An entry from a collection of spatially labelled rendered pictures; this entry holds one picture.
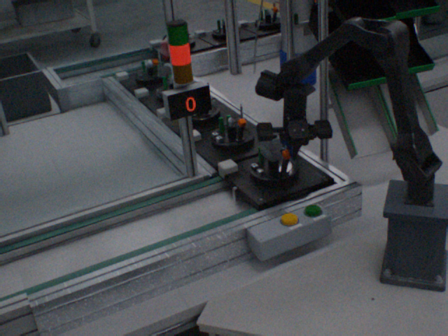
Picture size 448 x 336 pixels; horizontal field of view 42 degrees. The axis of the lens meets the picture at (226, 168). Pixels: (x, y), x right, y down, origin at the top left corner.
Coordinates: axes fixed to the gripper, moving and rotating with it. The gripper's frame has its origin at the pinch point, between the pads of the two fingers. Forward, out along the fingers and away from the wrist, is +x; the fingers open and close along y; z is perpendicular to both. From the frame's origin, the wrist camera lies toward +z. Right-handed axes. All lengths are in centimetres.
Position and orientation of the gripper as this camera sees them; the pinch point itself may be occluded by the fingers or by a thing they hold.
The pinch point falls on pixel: (293, 148)
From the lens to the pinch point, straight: 152.6
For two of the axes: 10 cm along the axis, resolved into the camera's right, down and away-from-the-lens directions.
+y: 10.0, -0.4, 0.1
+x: 0.3, 8.3, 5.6
